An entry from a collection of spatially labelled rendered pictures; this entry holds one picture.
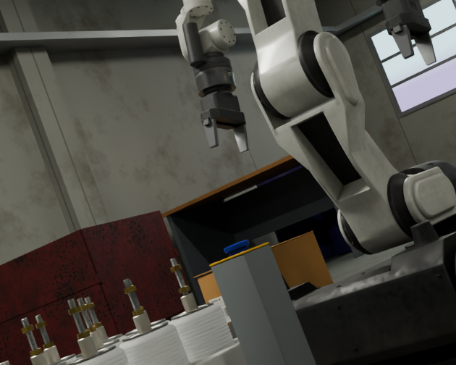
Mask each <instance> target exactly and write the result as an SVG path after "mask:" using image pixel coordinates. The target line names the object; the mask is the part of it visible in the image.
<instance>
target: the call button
mask: <svg viewBox="0 0 456 365"><path fill-rule="evenodd" d="M249 244H250V243H249V241H248V240H243V241H240V242H239V243H235V244H233V245H230V246H228V247H226V248H224V252H225V253H228V254H229V256H232V255H235V254H236V253H240V252H242V251H245V250H248V249H249V248H248V245H249Z"/></svg>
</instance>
